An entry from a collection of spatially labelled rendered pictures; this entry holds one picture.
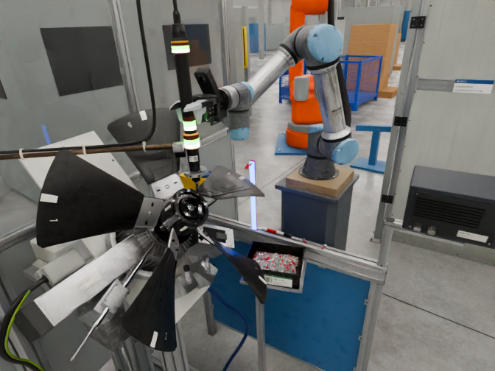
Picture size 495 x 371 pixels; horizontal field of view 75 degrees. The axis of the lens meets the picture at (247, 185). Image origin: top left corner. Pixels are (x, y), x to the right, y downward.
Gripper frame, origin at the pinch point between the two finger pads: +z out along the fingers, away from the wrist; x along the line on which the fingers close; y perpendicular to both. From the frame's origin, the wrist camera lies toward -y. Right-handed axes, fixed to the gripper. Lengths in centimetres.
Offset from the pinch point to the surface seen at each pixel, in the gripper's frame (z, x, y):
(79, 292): 36, 7, 38
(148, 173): 4.6, 11.5, 20.0
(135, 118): -2.1, 20.6, 5.7
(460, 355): -92, -98, 147
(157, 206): 12.0, 1.8, 25.1
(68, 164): 27.3, 11.1, 8.6
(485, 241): -36, -80, 40
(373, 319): -38, -55, 88
